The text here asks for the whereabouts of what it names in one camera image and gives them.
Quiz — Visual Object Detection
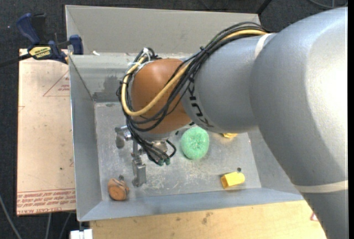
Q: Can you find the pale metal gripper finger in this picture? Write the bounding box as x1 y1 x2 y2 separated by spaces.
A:
131 159 140 186
138 163 148 188

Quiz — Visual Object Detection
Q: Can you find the yellow block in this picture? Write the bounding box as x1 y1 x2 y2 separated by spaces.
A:
220 172 246 189

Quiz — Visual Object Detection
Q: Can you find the grey metal bin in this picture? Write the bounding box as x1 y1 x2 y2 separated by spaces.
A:
65 4 305 222

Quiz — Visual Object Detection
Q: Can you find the brown cardboard board, red print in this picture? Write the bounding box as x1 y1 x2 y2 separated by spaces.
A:
15 48 77 217

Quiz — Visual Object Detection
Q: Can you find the green round scrubber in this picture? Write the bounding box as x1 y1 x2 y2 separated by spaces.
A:
180 127 210 161

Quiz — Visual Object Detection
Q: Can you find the brown wooden cylinder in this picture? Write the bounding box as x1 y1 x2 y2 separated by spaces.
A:
107 177 131 202

